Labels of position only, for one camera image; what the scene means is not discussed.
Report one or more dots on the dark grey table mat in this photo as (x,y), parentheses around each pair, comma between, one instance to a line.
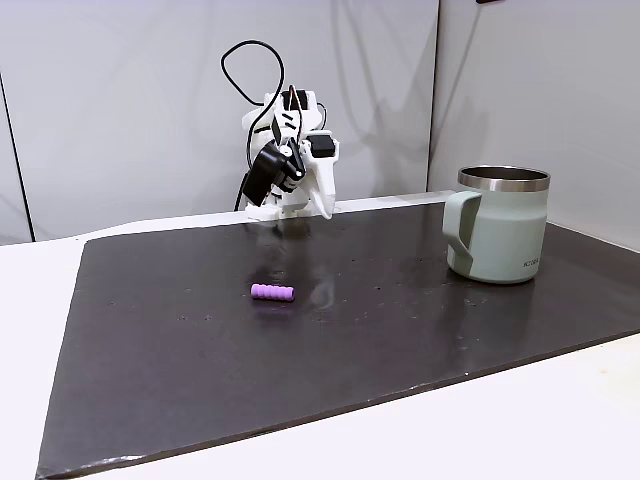
(200,375)

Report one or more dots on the purple ribbed pen grip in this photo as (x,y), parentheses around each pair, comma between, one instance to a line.
(272,292)

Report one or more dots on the black wall fixture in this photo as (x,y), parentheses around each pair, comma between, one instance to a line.
(490,1)

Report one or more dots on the black oval camera box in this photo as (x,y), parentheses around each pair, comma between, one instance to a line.
(265,170)

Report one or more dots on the sage green steel-rimmed mug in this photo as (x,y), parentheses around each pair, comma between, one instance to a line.
(505,235)

